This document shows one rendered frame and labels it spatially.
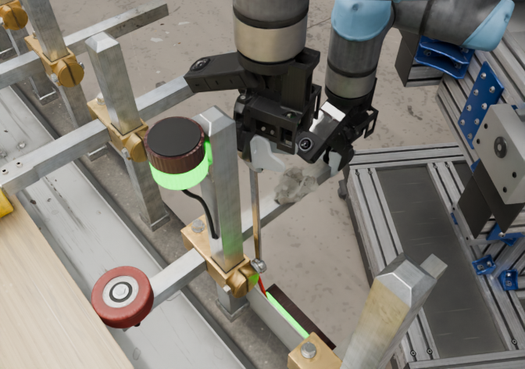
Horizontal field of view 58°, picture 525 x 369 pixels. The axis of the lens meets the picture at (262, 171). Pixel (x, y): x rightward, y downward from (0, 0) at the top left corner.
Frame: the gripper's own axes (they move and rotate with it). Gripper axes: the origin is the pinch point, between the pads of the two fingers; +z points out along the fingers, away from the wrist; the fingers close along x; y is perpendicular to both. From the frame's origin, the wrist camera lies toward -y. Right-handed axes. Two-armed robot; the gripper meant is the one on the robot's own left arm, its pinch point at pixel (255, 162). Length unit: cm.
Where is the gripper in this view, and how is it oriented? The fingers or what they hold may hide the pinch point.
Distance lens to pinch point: 66.2
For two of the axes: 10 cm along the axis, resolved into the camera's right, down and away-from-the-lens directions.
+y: 8.8, 3.6, -3.1
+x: 4.8, -6.7, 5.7
